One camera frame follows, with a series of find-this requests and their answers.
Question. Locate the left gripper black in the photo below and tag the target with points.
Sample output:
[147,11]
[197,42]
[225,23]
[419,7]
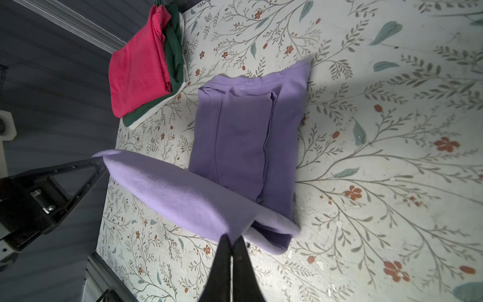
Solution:
[36,202]

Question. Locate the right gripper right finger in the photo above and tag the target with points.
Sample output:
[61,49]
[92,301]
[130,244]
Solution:
[245,285]

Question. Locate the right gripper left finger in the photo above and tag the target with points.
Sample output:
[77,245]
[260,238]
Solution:
[219,280]

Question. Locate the purple t shirt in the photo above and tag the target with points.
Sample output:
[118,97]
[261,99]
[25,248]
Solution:
[241,176]

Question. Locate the floral table cloth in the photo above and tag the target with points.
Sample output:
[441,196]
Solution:
[389,172]

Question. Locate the folded magenta t shirt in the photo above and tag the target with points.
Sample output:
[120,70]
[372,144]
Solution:
[138,73]

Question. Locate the folded dark green t shirt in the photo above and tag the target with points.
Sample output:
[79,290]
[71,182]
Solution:
[149,71]

